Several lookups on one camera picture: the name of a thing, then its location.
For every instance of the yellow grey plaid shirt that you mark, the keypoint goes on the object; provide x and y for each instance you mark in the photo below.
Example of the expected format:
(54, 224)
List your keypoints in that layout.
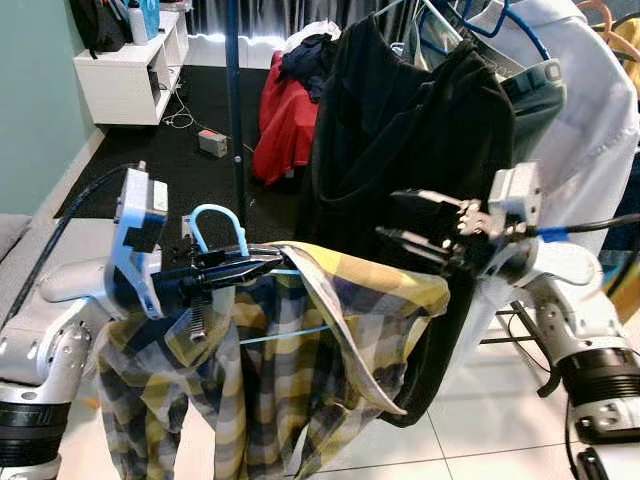
(300, 350)

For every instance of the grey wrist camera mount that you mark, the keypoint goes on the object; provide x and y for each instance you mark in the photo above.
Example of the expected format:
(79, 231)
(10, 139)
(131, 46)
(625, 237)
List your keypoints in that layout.
(135, 235)
(515, 195)

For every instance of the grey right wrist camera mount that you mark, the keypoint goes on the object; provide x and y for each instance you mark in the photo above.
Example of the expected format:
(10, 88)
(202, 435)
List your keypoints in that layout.
(515, 195)

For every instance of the light blue bag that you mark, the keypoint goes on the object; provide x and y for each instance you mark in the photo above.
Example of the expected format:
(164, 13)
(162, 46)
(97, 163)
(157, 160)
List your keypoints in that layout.
(152, 12)

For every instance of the white shirt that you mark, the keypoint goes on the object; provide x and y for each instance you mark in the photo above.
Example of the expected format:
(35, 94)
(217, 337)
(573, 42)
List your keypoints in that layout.
(590, 130)

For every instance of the dark clothes pile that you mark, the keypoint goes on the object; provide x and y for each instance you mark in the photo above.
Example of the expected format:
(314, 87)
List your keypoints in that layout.
(305, 60)

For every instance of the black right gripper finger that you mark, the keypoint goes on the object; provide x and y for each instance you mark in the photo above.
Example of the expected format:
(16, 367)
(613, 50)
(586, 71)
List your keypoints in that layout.
(425, 200)
(410, 245)

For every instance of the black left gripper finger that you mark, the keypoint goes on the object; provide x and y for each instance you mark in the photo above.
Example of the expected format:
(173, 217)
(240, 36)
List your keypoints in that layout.
(245, 262)
(225, 283)

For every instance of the grey power adapter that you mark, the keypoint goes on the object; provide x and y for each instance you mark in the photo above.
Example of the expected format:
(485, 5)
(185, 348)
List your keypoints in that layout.
(212, 142)

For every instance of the white low shelf cabinet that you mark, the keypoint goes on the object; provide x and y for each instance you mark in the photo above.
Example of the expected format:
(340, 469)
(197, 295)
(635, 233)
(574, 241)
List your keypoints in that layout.
(130, 80)

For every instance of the black hanging garment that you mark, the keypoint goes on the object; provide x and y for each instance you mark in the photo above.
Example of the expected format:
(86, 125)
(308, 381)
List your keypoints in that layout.
(400, 150)

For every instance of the green shorts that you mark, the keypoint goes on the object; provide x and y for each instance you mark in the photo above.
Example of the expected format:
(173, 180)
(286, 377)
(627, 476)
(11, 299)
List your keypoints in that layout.
(535, 90)

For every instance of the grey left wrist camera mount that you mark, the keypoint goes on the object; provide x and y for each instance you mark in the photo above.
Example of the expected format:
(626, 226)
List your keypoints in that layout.
(135, 235)

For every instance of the black backpack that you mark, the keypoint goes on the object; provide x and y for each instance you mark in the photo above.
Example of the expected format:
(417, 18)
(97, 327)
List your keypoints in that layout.
(95, 22)

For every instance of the red cloth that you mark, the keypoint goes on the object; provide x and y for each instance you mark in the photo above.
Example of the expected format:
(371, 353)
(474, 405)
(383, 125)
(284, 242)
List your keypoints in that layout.
(285, 120)

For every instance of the dark pleated curtain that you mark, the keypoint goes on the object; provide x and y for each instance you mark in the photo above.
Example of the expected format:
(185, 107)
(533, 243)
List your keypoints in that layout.
(260, 15)

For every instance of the white bottle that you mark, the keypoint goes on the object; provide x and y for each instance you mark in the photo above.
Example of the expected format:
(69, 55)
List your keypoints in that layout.
(137, 24)

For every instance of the white clothes hanger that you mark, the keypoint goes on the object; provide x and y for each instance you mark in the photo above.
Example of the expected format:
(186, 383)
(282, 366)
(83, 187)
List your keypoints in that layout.
(215, 207)

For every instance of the blue clothes hanger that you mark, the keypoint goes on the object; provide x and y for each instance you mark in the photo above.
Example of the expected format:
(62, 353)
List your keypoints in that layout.
(520, 30)

